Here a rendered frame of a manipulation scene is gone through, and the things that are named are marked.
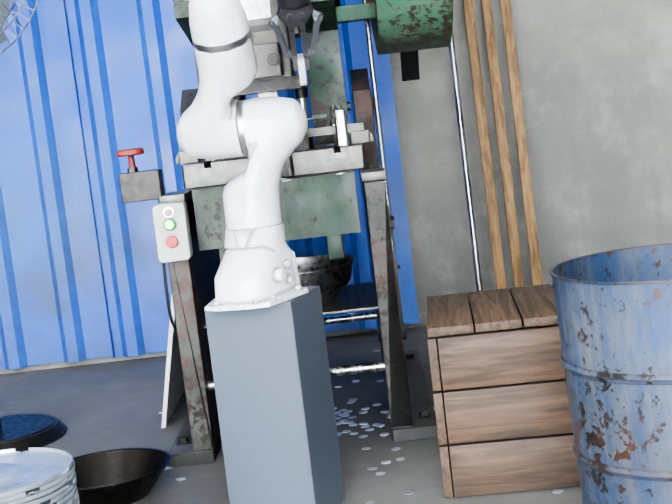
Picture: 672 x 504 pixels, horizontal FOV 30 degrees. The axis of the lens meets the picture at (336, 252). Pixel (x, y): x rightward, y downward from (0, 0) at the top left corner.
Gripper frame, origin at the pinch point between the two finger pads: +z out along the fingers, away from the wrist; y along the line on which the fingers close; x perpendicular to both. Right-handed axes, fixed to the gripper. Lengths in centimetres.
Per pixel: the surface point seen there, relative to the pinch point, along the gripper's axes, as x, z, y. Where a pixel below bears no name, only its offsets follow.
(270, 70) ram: 13.4, 5.3, -7.5
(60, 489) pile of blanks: -121, 11, -47
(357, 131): 12.4, 24.5, 12.3
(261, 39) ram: 19.6, -0.5, -8.7
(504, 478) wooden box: -88, 54, 29
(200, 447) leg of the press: -41, 76, -35
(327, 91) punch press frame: 35.5, 23.4, 6.7
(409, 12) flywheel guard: 4.3, -9.1, 26.7
